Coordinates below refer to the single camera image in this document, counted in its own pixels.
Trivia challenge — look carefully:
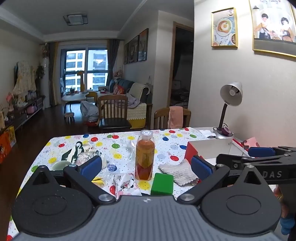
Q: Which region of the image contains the panda print snack packet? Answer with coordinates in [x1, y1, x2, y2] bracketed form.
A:
[113, 173, 141, 200]

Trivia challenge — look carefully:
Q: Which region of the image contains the square ceiling light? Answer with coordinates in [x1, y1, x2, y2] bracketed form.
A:
[63, 13, 88, 26]

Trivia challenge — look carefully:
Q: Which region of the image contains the gold framed figure poster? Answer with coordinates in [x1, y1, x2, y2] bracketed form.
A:
[248, 0, 296, 58]

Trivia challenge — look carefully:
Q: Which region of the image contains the large dark framed picture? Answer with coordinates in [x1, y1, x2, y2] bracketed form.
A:
[138, 28, 149, 62]

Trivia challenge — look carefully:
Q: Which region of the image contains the dark tv cabinet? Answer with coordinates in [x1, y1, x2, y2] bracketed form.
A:
[0, 95, 45, 132]

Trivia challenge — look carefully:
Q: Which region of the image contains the polka dot tablecloth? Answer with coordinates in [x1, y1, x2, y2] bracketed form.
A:
[7, 127, 218, 241]

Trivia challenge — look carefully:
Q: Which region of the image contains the lilac cloth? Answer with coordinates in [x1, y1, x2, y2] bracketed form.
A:
[126, 94, 139, 109]

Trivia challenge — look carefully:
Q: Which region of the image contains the orange juice bottle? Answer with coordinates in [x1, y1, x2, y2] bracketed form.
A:
[135, 130, 155, 181]

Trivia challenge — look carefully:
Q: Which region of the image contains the green sponge block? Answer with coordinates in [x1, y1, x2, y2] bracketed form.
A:
[150, 173, 174, 196]

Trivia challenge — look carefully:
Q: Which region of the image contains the grey bag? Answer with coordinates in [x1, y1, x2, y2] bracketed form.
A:
[80, 101, 99, 122]

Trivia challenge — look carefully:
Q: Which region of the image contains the orange cardboard box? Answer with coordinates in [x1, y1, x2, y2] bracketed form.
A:
[0, 126, 17, 163]

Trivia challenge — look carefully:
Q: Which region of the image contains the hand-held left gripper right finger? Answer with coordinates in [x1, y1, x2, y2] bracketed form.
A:
[177, 155, 269, 206]

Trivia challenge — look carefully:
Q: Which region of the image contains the small wooden stool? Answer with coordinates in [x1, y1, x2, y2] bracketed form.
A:
[64, 112, 75, 126]

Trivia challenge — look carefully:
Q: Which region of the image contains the dark sofa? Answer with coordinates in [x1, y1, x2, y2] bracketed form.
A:
[97, 79, 153, 129]

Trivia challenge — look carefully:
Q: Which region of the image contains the clear plastic bag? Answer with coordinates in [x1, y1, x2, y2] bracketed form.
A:
[102, 160, 121, 179]

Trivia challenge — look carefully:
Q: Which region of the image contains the silver foil bag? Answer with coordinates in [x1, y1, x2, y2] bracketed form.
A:
[75, 150, 102, 166]

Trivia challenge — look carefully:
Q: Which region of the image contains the gold framed food picture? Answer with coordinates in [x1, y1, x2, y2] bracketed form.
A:
[211, 7, 238, 49]

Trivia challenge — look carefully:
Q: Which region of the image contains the wooden chair with dark seat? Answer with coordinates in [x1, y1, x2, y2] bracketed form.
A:
[97, 95, 132, 130]

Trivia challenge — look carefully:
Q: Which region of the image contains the balcony window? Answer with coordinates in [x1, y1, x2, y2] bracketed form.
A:
[60, 46, 109, 93]

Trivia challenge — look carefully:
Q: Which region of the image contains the yellow giraffe toy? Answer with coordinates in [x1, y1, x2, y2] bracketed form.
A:
[77, 71, 87, 92]

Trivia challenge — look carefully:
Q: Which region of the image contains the pale green bowl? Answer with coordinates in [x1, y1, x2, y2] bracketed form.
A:
[51, 161, 72, 172]

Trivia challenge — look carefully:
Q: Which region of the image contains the red and white cardboard box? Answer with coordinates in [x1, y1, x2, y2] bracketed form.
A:
[184, 136, 250, 167]

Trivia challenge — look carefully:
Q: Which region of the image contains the green and white printed packet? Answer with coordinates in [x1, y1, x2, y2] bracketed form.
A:
[60, 141, 85, 163]

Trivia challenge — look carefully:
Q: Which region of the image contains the pink towel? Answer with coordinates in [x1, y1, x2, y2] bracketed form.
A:
[168, 106, 184, 129]

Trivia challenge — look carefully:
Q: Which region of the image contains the medium dark framed picture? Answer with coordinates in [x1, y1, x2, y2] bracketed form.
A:
[128, 35, 139, 63]

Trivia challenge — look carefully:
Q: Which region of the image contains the cream throw blanket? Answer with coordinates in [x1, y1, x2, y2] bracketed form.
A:
[126, 83, 149, 98]

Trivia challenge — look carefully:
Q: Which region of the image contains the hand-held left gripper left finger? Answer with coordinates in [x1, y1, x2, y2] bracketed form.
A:
[30, 156, 116, 206]

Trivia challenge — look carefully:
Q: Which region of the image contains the person's right hand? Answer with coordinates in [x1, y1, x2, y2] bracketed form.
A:
[273, 185, 290, 217]

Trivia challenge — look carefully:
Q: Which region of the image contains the silver desk lamp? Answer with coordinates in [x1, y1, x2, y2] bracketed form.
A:
[212, 82, 243, 139]

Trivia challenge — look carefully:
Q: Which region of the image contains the white standing air conditioner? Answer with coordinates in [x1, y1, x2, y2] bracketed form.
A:
[41, 57, 50, 109]

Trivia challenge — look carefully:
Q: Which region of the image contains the floral cover cloth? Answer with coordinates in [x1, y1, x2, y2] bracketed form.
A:
[12, 61, 36, 102]

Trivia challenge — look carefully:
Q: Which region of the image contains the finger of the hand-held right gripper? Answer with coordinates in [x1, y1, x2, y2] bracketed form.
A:
[248, 146, 296, 158]
[216, 153, 296, 171]

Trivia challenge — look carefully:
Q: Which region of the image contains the round coffee table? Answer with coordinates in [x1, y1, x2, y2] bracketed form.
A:
[62, 91, 89, 114]

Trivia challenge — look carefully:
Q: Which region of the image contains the yellow curtain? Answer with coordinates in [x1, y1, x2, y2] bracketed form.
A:
[48, 42, 59, 107]

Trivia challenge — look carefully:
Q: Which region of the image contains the pink paper bag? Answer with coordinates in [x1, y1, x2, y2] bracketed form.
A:
[242, 137, 260, 149]

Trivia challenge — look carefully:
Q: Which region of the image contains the white knitted cloth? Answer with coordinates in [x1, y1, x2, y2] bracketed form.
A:
[158, 159, 199, 186]

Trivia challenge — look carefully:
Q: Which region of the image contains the grey curtain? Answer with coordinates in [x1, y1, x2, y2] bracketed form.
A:
[106, 39, 121, 86]

